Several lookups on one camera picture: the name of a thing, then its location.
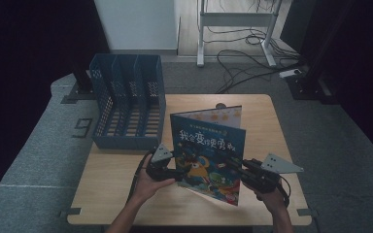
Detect person's left hand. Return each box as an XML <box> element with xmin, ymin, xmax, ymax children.
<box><xmin>135</xmin><ymin>163</ymin><xmax>177</xmax><ymax>204</ymax></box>

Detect blue plastic file rack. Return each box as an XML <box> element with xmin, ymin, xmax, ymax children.
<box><xmin>88</xmin><ymin>53</ymin><xmax>167</xmax><ymax>151</ymax></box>

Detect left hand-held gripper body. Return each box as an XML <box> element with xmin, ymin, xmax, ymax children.
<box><xmin>145</xmin><ymin>143</ymin><xmax>180</xmax><ymax>183</ymax></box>

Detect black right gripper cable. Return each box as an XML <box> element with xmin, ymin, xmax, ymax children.
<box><xmin>277</xmin><ymin>176</ymin><xmax>292</xmax><ymax>208</ymax></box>

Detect white metal desk frame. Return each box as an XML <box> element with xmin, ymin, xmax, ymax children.
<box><xmin>196</xmin><ymin>0</ymin><xmax>285</xmax><ymax>68</ymax></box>

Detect white power strip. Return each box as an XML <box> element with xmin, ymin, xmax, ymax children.
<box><xmin>279</xmin><ymin>68</ymin><xmax>303</xmax><ymax>80</ymax></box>

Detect blue picture book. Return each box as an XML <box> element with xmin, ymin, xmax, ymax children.
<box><xmin>169</xmin><ymin>105</ymin><xmax>247</xmax><ymax>207</ymax></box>

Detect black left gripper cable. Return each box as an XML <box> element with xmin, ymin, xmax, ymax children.
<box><xmin>125</xmin><ymin>150</ymin><xmax>153</xmax><ymax>204</ymax></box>

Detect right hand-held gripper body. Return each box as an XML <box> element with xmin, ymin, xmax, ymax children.
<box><xmin>241</xmin><ymin>152</ymin><xmax>305</xmax><ymax>195</ymax></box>

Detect person's right hand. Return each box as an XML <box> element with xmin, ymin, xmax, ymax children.
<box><xmin>244</xmin><ymin>182</ymin><xmax>288</xmax><ymax>216</ymax></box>

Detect black floor cables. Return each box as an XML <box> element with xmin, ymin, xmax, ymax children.
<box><xmin>203</xmin><ymin>25</ymin><xmax>303</xmax><ymax>95</ymax></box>

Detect dark curtain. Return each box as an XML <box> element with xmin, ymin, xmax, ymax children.
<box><xmin>0</xmin><ymin>0</ymin><xmax>111</xmax><ymax>212</ymax></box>
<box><xmin>280</xmin><ymin>0</ymin><xmax>373</xmax><ymax>163</ymax></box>

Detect black metal stand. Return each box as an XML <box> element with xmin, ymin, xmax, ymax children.
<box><xmin>60</xmin><ymin>61</ymin><xmax>97</xmax><ymax>105</ymax></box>
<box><xmin>285</xmin><ymin>0</ymin><xmax>341</xmax><ymax>105</ymax></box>

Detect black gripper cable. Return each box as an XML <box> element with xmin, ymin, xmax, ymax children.
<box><xmin>125</xmin><ymin>150</ymin><xmax>153</xmax><ymax>204</ymax></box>
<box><xmin>277</xmin><ymin>176</ymin><xmax>292</xmax><ymax>208</ymax></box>

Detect white partition board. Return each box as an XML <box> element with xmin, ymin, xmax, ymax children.
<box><xmin>93</xmin><ymin>0</ymin><xmax>180</xmax><ymax>51</ymax></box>

